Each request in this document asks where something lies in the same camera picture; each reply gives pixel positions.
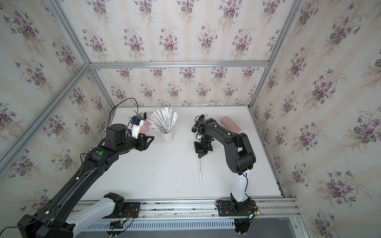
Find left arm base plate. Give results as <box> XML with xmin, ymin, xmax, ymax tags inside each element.
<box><xmin>103</xmin><ymin>202</ymin><xmax>141</xmax><ymax>219</ymax></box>

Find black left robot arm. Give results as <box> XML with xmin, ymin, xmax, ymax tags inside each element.
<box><xmin>17</xmin><ymin>124</ymin><xmax>154</xmax><ymax>238</ymax></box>

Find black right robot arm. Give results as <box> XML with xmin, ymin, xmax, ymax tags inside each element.
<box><xmin>191</xmin><ymin>115</ymin><xmax>257</xmax><ymax>210</ymax></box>

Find bundle of wrapped straws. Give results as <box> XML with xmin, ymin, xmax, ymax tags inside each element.
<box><xmin>148</xmin><ymin>107</ymin><xmax>178</xmax><ymax>134</ymax></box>

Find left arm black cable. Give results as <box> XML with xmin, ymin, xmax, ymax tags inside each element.
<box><xmin>108</xmin><ymin>97</ymin><xmax>140</xmax><ymax>127</ymax></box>

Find black stapler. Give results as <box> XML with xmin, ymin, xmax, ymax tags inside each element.
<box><xmin>191</xmin><ymin>114</ymin><xmax>205</xmax><ymax>133</ymax></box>

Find aluminium mounting rail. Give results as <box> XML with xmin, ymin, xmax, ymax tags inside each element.
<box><xmin>53</xmin><ymin>197</ymin><xmax>301</xmax><ymax>222</ymax></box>

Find white straw cup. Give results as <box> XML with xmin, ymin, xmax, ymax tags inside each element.
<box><xmin>159</xmin><ymin>130</ymin><xmax>175</xmax><ymax>143</ymax></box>

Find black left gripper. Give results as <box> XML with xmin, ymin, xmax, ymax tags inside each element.
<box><xmin>114</xmin><ymin>132</ymin><xmax>155</xmax><ymax>156</ymax></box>

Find pink pen cup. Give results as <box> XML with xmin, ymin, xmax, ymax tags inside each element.
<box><xmin>140</xmin><ymin>120</ymin><xmax>150</xmax><ymax>134</ymax></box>

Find pink eraser case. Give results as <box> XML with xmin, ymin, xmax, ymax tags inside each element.
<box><xmin>220</xmin><ymin>116</ymin><xmax>241</xmax><ymax>133</ymax></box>

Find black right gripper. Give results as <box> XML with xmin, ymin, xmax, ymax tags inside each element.
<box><xmin>192</xmin><ymin>136</ymin><xmax>211</xmax><ymax>157</ymax></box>

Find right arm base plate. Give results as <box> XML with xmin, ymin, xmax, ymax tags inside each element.
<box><xmin>215</xmin><ymin>198</ymin><xmax>260</xmax><ymax>218</ymax></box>

